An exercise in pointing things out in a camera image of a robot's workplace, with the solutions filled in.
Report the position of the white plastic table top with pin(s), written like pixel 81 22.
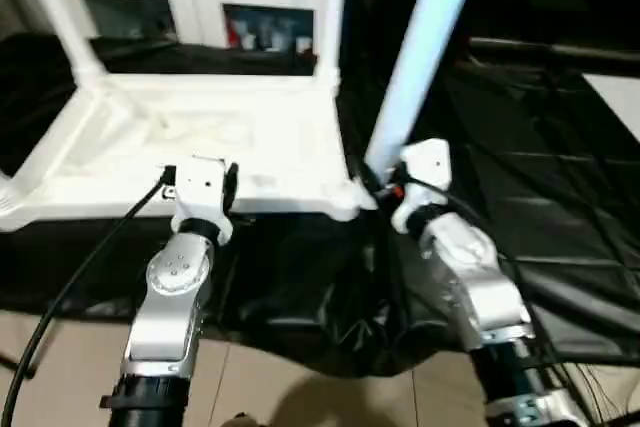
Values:
pixel 200 137

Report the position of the white plastic table leg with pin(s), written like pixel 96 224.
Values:
pixel 420 57
pixel 55 7
pixel 335 7

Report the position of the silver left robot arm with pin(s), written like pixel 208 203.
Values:
pixel 175 297

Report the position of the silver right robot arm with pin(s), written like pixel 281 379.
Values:
pixel 470 277

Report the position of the black plastic mat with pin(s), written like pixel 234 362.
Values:
pixel 560 227

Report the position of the white board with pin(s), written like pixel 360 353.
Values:
pixel 618 107

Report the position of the black metal table leg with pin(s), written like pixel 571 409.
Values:
pixel 16 365

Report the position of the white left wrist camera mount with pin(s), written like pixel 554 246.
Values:
pixel 200 192

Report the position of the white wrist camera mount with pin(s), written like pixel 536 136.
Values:
pixel 200 192
pixel 425 172

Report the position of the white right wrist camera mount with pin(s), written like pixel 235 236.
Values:
pixel 425 172

